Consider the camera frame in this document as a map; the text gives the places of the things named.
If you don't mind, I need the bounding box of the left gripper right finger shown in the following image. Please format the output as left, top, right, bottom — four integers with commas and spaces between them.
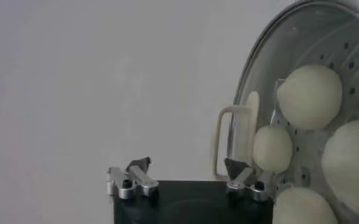
224, 157, 277, 203

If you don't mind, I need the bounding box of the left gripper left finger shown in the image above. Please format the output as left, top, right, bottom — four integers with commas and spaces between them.
105, 156, 160, 201

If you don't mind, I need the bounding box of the white steamed baozi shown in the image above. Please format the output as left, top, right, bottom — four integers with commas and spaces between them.
276, 63, 343, 131
252, 125, 293, 174
272, 186, 339, 224
321, 117, 359, 220

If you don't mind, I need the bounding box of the glass lid with cream handle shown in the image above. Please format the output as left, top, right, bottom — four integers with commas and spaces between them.
211, 0, 359, 224

